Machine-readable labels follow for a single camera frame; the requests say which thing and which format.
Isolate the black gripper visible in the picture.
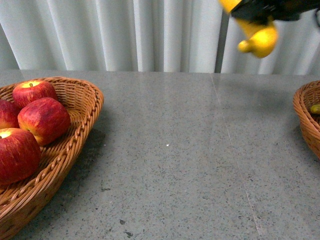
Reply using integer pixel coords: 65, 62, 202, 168
230, 0, 320, 25

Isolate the curved yellow banana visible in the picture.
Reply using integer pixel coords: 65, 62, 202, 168
219, 0, 278, 58

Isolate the red apple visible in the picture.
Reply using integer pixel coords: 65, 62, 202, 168
0, 128, 41, 185
12, 79, 58, 109
17, 97, 71, 146

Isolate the right brown wicker basket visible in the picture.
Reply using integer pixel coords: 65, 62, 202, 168
292, 80, 320, 159

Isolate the brown wicker basket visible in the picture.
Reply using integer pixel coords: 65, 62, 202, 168
0, 76, 104, 240
292, 80, 320, 159

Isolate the white pleated curtain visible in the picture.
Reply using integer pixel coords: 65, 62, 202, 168
0, 0, 320, 76

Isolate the long yellow banana in basket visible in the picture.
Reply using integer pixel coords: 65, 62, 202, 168
310, 104, 320, 115

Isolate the red apple left edge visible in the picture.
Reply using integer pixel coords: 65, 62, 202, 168
0, 99, 20, 129

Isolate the left brown wicker basket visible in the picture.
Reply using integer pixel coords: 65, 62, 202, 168
0, 76, 104, 240

